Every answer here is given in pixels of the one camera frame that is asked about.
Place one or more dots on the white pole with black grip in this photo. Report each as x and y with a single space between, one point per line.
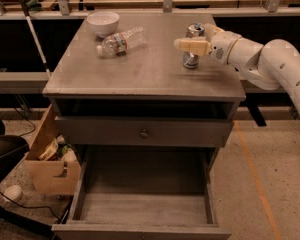
35 37

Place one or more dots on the grey metal shelf rail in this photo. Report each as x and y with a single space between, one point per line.
23 80

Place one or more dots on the brown cardboard box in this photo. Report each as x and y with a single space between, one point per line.
49 173

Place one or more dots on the grey wooden drawer cabinet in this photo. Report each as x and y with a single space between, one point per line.
159 55

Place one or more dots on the grey open lower drawer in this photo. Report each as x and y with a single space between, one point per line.
142 193

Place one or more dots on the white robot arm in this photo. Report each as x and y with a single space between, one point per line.
269 67

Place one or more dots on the black chair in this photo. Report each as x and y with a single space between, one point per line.
12 150

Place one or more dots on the silver blue redbull can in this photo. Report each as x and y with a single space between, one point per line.
190 58

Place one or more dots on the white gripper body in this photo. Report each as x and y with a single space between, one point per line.
222 46

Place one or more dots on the clear plastic water bottle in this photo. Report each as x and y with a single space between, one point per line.
121 42

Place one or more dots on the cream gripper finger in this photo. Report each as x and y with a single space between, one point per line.
211 30
197 46

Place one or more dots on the white ceramic bowl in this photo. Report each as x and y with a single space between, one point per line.
103 23

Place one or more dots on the grey upper closed drawer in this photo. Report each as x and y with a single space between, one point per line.
144 132

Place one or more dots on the white round lid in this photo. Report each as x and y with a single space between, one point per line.
13 193

